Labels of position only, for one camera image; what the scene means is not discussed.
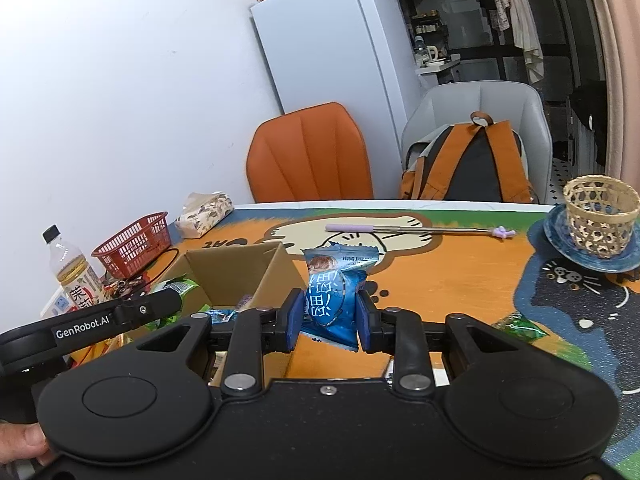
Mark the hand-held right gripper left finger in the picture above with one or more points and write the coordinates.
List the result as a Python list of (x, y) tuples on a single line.
[(295, 325)]

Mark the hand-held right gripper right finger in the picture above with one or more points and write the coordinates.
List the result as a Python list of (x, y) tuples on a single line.
[(364, 325)]

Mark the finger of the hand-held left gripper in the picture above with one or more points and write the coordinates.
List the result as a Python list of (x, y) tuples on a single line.
[(156, 304)]

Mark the cardboard box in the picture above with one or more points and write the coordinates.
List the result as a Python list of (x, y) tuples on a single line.
[(235, 275)]

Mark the person's left hand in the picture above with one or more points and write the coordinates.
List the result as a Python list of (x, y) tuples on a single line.
[(20, 440)]

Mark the red plastic basket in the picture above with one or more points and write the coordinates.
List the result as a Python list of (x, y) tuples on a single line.
[(132, 250)]

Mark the tea bottle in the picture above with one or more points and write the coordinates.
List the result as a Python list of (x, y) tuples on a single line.
[(75, 270)]

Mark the tissue pack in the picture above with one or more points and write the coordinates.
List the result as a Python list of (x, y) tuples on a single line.
[(205, 217)]

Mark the orange chair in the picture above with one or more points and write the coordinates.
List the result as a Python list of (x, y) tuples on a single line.
[(305, 155)]

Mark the orange grey backpack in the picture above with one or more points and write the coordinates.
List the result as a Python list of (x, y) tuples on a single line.
[(470, 170)]

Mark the blue plate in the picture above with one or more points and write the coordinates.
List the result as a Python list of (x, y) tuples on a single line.
[(555, 240)]

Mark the bamboo basket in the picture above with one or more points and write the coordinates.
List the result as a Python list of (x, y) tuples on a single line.
[(595, 220)]

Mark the grey chair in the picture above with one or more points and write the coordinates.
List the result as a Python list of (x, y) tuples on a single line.
[(500, 102)]

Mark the cluttered white shelf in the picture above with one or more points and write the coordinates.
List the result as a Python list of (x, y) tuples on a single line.
[(432, 52)]

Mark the white fridge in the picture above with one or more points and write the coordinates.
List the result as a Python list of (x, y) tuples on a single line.
[(325, 45)]

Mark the black cloth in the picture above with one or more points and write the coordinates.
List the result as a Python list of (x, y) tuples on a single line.
[(587, 105)]

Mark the white hanging garment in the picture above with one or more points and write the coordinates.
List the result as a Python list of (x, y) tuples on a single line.
[(525, 25)]

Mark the pink curtain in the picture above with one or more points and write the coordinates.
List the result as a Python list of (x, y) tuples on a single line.
[(620, 60)]

